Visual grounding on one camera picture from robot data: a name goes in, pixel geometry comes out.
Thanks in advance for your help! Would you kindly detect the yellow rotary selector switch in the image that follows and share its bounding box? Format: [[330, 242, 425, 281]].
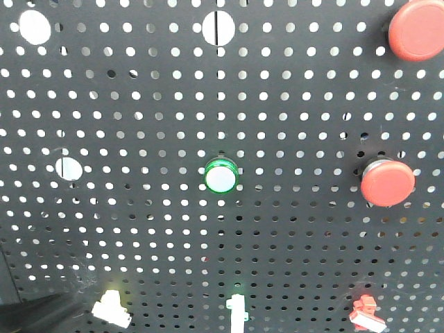
[[91, 289, 132, 329]]

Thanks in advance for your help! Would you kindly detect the red rotary selector switch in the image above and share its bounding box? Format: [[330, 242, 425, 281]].
[[349, 294, 387, 333]]

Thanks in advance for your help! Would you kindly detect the green illuminated push button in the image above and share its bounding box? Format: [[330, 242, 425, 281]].
[[204, 156, 239, 194]]

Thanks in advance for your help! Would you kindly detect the black perforated pegboard panel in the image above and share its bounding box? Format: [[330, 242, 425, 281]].
[[1, 1, 443, 332]]

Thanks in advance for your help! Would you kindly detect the lower red mushroom button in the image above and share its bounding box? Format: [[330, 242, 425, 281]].
[[360, 157, 416, 207]]

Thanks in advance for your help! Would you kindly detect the red mushroom button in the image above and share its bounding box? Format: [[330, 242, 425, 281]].
[[360, 157, 416, 207], [388, 0, 443, 62]]

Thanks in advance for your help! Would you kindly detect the upper red mushroom button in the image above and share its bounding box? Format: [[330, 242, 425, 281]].
[[388, 0, 443, 62]]

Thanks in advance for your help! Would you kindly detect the green-white rotary selector switch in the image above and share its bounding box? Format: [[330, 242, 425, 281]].
[[225, 293, 249, 333]]

